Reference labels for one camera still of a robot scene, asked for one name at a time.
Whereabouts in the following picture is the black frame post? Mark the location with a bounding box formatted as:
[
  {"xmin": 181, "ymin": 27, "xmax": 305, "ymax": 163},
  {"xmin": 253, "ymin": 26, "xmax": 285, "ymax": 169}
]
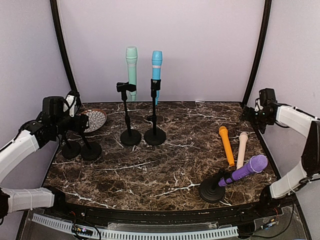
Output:
[
  {"xmin": 49, "ymin": 0, "xmax": 78, "ymax": 92},
  {"xmin": 240, "ymin": 0, "xmax": 272, "ymax": 107}
]

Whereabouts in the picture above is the black front rail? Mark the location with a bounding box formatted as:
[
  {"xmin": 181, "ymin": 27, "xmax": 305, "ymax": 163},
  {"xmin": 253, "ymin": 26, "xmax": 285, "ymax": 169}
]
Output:
[{"xmin": 44, "ymin": 202, "xmax": 263, "ymax": 226}]

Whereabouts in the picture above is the black stand of orange microphone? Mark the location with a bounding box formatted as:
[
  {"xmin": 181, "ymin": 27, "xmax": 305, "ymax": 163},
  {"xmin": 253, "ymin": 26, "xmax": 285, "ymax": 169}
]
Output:
[{"xmin": 61, "ymin": 131, "xmax": 81, "ymax": 159}]

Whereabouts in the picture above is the blue microphone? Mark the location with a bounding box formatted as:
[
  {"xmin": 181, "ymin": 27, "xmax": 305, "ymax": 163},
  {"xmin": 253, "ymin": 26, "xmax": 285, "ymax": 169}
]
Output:
[{"xmin": 151, "ymin": 50, "xmax": 163, "ymax": 105}]

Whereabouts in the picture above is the orange microphone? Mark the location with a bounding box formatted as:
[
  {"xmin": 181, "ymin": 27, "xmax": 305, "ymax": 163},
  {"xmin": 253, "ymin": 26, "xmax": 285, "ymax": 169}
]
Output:
[{"xmin": 218, "ymin": 126, "xmax": 235, "ymax": 167}]

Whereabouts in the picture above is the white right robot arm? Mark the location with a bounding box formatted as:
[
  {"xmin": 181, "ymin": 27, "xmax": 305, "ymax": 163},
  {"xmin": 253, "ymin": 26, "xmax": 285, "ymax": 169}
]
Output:
[{"xmin": 241, "ymin": 88, "xmax": 320, "ymax": 217}]

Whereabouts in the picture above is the flower pattern ceramic plate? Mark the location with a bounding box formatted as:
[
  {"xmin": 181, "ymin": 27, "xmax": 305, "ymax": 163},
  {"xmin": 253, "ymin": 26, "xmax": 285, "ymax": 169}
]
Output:
[{"xmin": 82, "ymin": 108, "xmax": 108, "ymax": 133}]

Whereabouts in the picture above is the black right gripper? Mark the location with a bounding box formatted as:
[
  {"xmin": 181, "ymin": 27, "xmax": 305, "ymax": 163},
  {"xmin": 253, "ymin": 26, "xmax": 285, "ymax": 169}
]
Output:
[{"xmin": 239, "ymin": 106, "xmax": 272, "ymax": 132}]

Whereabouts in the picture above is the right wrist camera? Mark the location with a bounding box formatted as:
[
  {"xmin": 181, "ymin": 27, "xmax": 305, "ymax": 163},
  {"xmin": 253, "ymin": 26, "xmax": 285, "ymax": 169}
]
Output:
[{"xmin": 254, "ymin": 97, "xmax": 264, "ymax": 113}]

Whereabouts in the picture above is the beige microphone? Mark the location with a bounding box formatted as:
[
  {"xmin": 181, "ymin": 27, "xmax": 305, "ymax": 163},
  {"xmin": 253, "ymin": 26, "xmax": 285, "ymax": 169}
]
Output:
[{"xmin": 236, "ymin": 132, "xmax": 248, "ymax": 169}]

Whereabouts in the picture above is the black stand of blue microphone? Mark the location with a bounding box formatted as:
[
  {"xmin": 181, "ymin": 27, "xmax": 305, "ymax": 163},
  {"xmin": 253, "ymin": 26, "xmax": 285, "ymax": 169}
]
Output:
[{"xmin": 144, "ymin": 79, "xmax": 166, "ymax": 146}]

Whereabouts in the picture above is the right black frame post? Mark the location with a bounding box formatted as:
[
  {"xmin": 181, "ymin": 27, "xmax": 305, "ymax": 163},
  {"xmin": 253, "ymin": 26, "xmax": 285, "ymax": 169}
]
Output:
[{"xmin": 240, "ymin": 0, "xmax": 272, "ymax": 107}]

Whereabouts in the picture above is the black stand of mint microphone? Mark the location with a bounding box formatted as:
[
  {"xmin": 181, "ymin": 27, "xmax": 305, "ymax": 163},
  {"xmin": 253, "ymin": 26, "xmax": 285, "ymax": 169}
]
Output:
[{"xmin": 116, "ymin": 82, "xmax": 142, "ymax": 146}]

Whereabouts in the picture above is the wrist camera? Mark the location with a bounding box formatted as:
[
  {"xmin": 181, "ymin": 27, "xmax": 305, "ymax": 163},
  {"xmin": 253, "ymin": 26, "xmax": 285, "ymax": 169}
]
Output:
[
  {"xmin": 63, "ymin": 90, "xmax": 80, "ymax": 117},
  {"xmin": 254, "ymin": 97, "xmax": 264, "ymax": 113}
]

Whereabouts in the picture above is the purple microphone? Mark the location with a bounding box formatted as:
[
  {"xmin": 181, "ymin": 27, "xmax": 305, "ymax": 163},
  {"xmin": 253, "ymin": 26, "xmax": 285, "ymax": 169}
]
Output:
[{"xmin": 218, "ymin": 154, "xmax": 268, "ymax": 187}]

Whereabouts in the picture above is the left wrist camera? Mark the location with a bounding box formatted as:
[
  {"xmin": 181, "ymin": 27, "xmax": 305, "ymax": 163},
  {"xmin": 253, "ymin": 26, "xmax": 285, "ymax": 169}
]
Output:
[{"xmin": 63, "ymin": 90, "xmax": 80, "ymax": 117}]

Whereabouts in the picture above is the white slotted cable duct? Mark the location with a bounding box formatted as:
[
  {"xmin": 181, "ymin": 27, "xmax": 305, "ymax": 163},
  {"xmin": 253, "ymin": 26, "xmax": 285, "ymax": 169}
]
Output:
[{"xmin": 31, "ymin": 213, "xmax": 239, "ymax": 240}]

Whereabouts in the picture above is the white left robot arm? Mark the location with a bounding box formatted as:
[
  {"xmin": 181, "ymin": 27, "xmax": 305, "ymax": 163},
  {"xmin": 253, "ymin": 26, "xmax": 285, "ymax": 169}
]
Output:
[{"xmin": 0, "ymin": 90, "xmax": 89, "ymax": 219}]

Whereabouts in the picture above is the left black frame post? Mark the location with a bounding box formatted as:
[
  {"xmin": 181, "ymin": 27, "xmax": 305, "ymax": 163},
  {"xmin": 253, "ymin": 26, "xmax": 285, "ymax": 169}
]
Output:
[{"xmin": 49, "ymin": 0, "xmax": 78, "ymax": 92}]

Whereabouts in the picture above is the mint green microphone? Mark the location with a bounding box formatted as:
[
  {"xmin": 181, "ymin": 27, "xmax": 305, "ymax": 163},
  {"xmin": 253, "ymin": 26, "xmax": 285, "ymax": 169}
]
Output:
[{"xmin": 125, "ymin": 46, "xmax": 138, "ymax": 86}]

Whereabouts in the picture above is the black stand of purple microphone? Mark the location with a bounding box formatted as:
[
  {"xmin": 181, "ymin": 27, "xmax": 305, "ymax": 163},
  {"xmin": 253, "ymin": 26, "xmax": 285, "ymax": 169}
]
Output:
[{"xmin": 198, "ymin": 169, "xmax": 235, "ymax": 203}]

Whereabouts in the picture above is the black stand of beige microphone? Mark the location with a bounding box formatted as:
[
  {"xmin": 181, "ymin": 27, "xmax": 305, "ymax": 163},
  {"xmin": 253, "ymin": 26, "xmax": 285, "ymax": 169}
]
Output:
[{"xmin": 79, "ymin": 132, "xmax": 102, "ymax": 161}]

